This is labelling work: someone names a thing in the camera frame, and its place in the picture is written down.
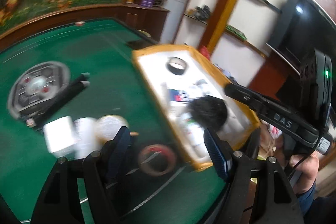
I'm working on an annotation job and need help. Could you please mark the black tape roll red core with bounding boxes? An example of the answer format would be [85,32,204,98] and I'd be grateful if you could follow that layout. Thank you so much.
[137,144,177,177]

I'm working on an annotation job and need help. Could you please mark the round table control panel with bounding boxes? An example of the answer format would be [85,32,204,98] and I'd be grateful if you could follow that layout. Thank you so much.
[7,61,71,120]

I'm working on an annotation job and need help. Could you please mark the white tray with yellow rim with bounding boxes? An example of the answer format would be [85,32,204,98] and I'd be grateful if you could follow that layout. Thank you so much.
[132,44,260,171]

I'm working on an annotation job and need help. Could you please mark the black round cap holder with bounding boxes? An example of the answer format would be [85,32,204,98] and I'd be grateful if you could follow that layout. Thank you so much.
[189,96,228,132]

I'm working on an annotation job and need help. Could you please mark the black tape roll tan core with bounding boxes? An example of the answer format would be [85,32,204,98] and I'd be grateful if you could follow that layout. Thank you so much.
[166,57,188,76]

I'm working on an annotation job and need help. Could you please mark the person right hand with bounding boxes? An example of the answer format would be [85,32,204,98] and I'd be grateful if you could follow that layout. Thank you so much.
[293,151,319,194]

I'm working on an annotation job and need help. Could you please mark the black television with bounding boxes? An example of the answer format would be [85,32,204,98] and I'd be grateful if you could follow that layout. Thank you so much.
[266,0,335,73]

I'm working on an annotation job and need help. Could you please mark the white blue small box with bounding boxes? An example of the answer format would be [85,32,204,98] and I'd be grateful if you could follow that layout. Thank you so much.
[167,89,193,103]

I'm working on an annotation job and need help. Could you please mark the long black art marker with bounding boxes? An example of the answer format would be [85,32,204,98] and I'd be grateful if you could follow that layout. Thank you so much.
[26,80,90,128]

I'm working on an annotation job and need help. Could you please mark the red plastic bag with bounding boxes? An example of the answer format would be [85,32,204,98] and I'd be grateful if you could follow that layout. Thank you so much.
[199,46,211,60]

